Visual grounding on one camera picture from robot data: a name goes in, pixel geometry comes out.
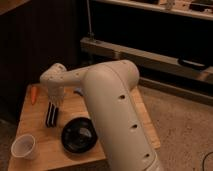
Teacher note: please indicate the metal vertical pole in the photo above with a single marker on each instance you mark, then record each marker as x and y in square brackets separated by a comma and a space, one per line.
[91, 34]

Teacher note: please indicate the orange carrot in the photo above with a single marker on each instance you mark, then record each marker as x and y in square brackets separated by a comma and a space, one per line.
[33, 94]

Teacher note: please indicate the black ceramic bowl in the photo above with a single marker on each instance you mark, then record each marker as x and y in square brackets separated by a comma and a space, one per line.
[78, 135]

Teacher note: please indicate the wooden table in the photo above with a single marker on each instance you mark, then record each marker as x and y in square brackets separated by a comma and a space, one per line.
[51, 154]

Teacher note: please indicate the black rectangular bar object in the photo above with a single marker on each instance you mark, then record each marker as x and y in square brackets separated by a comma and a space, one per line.
[52, 115]

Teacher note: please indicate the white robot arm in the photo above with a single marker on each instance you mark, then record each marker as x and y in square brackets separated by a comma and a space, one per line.
[106, 91]

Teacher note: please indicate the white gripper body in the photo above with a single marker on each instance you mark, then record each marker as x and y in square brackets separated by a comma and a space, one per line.
[55, 95]

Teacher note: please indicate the wooden shelf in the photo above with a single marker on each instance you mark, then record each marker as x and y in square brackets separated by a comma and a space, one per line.
[158, 8]

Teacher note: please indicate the black case handle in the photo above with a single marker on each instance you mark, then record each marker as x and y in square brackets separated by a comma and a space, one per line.
[195, 66]

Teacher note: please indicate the blue-grey small object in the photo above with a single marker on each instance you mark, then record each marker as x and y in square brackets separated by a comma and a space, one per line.
[78, 91]

